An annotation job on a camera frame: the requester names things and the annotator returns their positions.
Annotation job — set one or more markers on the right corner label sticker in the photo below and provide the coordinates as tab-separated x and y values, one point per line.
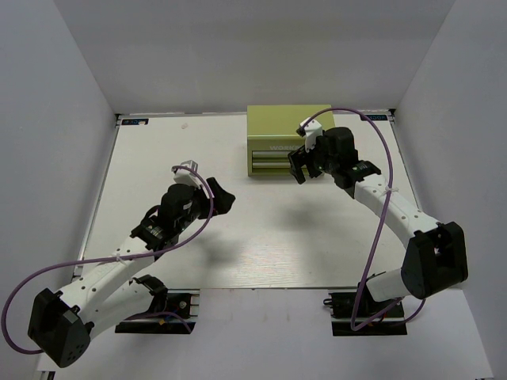
374	117

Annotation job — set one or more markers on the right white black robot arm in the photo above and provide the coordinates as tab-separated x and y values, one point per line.
435	256

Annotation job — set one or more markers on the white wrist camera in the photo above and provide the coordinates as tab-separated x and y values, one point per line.
185	173
310	130

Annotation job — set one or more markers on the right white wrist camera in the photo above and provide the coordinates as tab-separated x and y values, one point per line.
310	130

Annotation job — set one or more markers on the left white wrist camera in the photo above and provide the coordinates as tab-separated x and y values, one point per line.
185	173

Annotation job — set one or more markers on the green metal drawer toolbox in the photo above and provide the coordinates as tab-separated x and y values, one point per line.
271	136

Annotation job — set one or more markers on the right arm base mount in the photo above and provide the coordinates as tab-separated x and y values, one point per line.
340	304

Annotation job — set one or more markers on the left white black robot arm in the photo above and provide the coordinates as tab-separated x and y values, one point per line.
64	322

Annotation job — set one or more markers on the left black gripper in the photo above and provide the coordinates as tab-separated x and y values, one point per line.
223	199

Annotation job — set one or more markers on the corner label sticker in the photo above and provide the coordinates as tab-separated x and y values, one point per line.
134	122
374	117

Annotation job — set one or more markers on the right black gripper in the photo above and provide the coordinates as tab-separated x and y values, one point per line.
299	158

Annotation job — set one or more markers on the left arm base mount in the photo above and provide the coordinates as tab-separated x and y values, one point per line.
176	316

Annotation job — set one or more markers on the left corner label sticker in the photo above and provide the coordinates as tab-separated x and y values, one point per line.
134	122

